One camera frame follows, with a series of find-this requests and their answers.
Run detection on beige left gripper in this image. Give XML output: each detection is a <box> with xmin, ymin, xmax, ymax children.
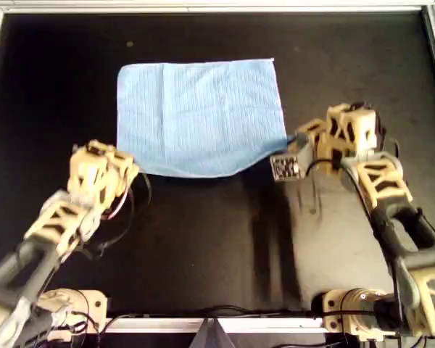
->
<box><xmin>65</xmin><ymin>140</ymin><xmax>139</xmax><ymax>211</ymax></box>

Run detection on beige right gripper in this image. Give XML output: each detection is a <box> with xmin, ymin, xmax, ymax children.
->
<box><xmin>292</xmin><ymin>103</ymin><xmax>381</xmax><ymax>171</ymax></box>

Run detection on light blue square cloth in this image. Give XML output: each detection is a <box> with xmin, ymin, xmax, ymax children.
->
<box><xmin>115</xmin><ymin>57</ymin><xmax>294</xmax><ymax>179</ymax></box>

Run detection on right wrist camera circuit board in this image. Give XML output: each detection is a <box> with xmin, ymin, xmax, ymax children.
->
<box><xmin>269</xmin><ymin>137</ymin><xmax>315</xmax><ymax>182</ymax></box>

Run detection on red white left arm wire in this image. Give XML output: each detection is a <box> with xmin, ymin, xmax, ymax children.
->
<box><xmin>107</xmin><ymin>186</ymin><xmax>135</xmax><ymax>221</ymax></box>

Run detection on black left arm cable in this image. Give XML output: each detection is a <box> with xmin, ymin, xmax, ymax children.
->
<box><xmin>78</xmin><ymin>172</ymin><xmax>153</xmax><ymax>260</ymax></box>

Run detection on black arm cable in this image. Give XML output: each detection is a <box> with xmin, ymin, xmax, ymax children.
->
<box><xmin>306</xmin><ymin>139</ymin><xmax>403</xmax><ymax>218</ymax></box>
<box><xmin>78</xmin><ymin>172</ymin><xmax>153</xmax><ymax>260</ymax></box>

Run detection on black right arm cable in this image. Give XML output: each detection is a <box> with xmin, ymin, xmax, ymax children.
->
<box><xmin>306</xmin><ymin>139</ymin><xmax>403</xmax><ymax>218</ymax></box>

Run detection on aluminium table frame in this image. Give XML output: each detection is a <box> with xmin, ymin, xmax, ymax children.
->
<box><xmin>0</xmin><ymin>0</ymin><xmax>435</xmax><ymax>334</ymax></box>

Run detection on thin black cable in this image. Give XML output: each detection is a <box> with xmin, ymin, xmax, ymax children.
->
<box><xmin>101</xmin><ymin>306</ymin><xmax>327</xmax><ymax>323</ymax></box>

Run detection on grey camera stand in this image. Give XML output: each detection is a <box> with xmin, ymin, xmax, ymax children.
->
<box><xmin>190</xmin><ymin>318</ymin><xmax>235</xmax><ymax>348</ymax></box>

